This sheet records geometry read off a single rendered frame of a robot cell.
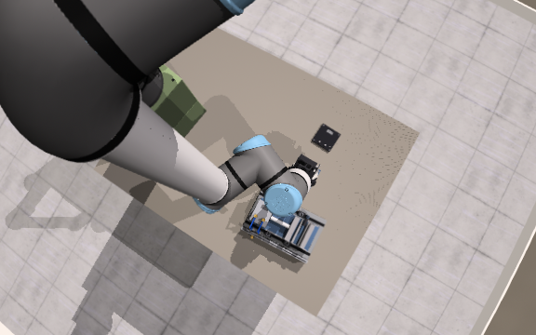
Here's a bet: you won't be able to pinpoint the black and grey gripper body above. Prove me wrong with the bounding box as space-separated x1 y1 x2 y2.
293 154 320 180

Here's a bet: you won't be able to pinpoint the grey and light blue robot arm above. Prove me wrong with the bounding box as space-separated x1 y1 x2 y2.
0 0 311 217

